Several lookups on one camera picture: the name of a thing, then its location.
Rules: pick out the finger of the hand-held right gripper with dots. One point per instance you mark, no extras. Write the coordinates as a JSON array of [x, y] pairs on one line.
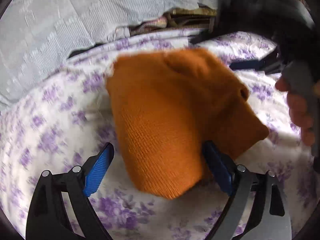
[[245, 64], [201, 38]]

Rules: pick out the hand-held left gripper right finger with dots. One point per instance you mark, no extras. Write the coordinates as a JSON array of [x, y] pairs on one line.
[[217, 167]]

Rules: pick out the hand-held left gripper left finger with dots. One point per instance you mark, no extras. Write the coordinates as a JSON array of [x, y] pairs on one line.
[[100, 170]]

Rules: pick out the orange knit garment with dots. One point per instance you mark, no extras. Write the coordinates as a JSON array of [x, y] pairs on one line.
[[160, 120]]

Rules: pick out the person's right hand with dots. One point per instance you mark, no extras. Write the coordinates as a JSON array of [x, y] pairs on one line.
[[297, 110]]

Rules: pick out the tan patterned cloth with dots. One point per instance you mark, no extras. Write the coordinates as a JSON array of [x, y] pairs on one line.
[[192, 12]]

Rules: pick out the pink striped cloth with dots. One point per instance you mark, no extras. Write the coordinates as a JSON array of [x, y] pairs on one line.
[[150, 25]]

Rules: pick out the purple floral bedsheet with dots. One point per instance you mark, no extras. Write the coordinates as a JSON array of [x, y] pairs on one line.
[[50, 130]]

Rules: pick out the black cloth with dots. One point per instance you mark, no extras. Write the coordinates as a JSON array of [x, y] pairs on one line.
[[82, 51]]

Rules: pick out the pale grey embossed blanket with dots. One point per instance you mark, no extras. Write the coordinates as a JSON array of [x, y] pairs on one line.
[[62, 17]]

